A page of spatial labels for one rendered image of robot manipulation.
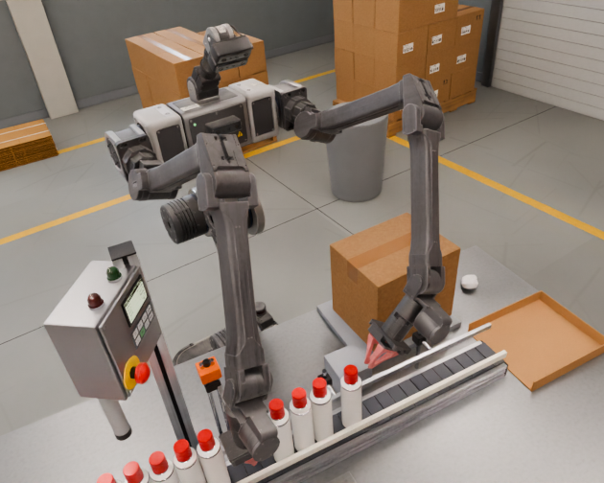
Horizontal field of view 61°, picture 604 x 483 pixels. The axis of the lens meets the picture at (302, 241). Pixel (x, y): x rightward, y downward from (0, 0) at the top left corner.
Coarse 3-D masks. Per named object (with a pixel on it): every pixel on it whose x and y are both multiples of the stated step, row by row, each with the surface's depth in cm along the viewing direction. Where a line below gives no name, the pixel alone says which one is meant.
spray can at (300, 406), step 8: (296, 392) 117; (304, 392) 116; (296, 400) 115; (304, 400) 116; (296, 408) 117; (304, 408) 117; (296, 416) 118; (304, 416) 118; (312, 416) 121; (296, 424) 120; (304, 424) 119; (312, 424) 122; (296, 432) 122; (304, 432) 121; (312, 432) 123; (296, 440) 124; (304, 440) 123; (312, 440) 125; (296, 448) 127
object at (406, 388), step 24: (456, 360) 147; (480, 360) 146; (408, 384) 141; (432, 384) 140; (456, 384) 140; (384, 408) 135; (408, 408) 135; (336, 432) 131; (360, 432) 130; (312, 456) 126; (240, 480) 122; (264, 480) 122
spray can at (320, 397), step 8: (320, 384) 118; (312, 392) 121; (320, 392) 118; (328, 392) 121; (312, 400) 120; (320, 400) 119; (328, 400) 120; (312, 408) 122; (320, 408) 120; (328, 408) 121; (320, 416) 122; (328, 416) 123; (320, 424) 123; (328, 424) 124; (320, 432) 126; (328, 432) 126; (320, 440) 127
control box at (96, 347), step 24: (96, 264) 96; (72, 288) 90; (96, 288) 90; (120, 288) 90; (72, 312) 85; (96, 312) 85; (120, 312) 89; (72, 336) 84; (96, 336) 83; (120, 336) 89; (144, 336) 98; (72, 360) 88; (96, 360) 87; (120, 360) 89; (144, 360) 98; (96, 384) 91; (120, 384) 91
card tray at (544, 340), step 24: (504, 312) 165; (528, 312) 166; (552, 312) 165; (480, 336) 159; (504, 336) 158; (528, 336) 158; (552, 336) 157; (576, 336) 156; (600, 336) 152; (504, 360) 151; (528, 360) 150; (552, 360) 150; (576, 360) 145; (528, 384) 144
